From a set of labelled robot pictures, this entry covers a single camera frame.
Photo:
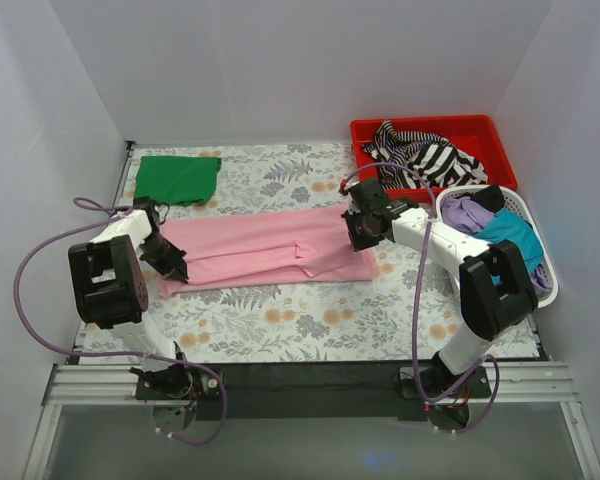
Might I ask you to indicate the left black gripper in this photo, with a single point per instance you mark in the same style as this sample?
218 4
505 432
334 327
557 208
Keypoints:
170 258

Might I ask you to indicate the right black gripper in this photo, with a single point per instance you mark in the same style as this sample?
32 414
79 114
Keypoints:
354 230

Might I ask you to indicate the pink t-shirt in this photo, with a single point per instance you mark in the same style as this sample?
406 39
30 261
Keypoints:
297 246

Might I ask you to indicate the green t-shirt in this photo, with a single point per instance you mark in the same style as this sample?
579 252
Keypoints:
177 180

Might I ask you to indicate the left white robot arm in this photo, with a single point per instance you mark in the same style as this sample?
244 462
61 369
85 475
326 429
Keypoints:
111 293

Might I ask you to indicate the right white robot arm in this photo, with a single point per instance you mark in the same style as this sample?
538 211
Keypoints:
494 285

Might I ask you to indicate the black white striped shirt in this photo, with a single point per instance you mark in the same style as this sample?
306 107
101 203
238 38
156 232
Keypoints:
432 160

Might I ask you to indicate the floral table mat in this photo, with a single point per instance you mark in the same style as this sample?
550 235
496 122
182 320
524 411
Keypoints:
404 311

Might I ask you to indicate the lavender t-shirt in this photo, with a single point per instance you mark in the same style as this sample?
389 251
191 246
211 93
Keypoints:
465 215

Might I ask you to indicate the black garment in basket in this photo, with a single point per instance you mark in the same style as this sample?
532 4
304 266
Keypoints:
490 198

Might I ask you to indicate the teal t-shirt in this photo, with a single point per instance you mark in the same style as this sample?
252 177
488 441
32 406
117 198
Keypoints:
507 226

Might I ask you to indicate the red plastic bin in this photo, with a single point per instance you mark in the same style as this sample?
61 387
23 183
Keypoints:
476 135

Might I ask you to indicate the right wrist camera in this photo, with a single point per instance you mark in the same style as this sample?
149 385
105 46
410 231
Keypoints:
350 190

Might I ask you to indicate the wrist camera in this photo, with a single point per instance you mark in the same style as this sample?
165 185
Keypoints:
156 211
350 190

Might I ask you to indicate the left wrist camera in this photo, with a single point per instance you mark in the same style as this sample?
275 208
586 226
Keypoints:
156 211

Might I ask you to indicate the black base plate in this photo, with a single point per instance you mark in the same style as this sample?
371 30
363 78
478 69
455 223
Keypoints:
305 390

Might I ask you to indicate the aluminium frame rail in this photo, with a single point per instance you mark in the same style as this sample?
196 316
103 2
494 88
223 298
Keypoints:
114 385

